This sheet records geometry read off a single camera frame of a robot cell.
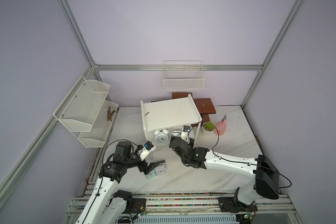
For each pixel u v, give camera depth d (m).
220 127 1.04
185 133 0.67
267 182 0.42
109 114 0.98
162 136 0.76
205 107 1.01
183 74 0.95
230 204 0.74
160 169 0.82
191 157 0.58
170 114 0.73
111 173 0.50
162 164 0.84
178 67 0.92
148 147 0.61
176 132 0.73
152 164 0.64
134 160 0.61
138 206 0.73
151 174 0.82
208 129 0.96
